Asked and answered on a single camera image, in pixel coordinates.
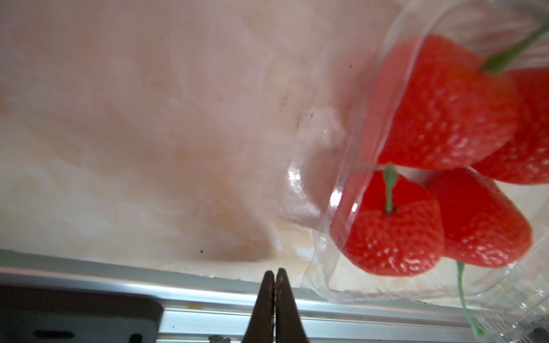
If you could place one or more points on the strawberry three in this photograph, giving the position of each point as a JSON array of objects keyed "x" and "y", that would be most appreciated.
[{"x": 482, "y": 226}]

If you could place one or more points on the strawberry one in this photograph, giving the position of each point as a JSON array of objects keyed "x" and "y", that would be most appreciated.
[{"x": 448, "y": 113}]

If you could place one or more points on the clear clamshell container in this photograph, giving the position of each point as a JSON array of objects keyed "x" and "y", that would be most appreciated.
[{"x": 341, "y": 139}]

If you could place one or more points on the strawberry four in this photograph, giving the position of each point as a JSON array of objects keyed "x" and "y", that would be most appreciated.
[{"x": 524, "y": 159}]

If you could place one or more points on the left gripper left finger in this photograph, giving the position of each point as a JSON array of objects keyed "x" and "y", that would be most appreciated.
[{"x": 260, "y": 328}]

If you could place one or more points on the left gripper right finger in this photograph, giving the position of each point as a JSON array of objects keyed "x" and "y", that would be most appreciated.
[{"x": 287, "y": 323}]

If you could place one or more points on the aluminium front rail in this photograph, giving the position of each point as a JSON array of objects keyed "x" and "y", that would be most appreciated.
[{"x": 200, "y": 309}]

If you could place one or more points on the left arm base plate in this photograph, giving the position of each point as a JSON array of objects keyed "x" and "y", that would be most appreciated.
[{"x": 41, "y": 315}]

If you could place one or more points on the strawberry two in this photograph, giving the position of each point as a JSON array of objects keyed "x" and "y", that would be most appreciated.
[{"x": 397, "y": 230}]

